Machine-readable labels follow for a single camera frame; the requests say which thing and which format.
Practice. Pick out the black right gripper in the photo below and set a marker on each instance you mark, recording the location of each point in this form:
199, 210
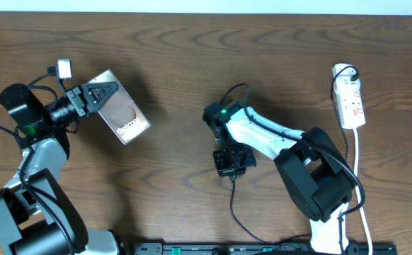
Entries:
224, 170

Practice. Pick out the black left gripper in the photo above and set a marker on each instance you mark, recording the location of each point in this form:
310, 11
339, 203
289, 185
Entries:
82, 101

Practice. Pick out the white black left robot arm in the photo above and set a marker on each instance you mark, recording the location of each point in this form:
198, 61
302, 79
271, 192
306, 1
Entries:
36, 216

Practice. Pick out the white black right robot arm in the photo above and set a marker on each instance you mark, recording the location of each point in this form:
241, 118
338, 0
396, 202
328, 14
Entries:
316, 177

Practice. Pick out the white USB charger adapter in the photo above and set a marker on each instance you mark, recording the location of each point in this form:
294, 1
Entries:
343, 69

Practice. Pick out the white power strip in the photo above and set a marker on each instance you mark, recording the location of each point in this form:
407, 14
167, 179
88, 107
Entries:
349, 101

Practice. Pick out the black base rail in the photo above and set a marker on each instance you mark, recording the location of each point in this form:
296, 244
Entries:
219, 249

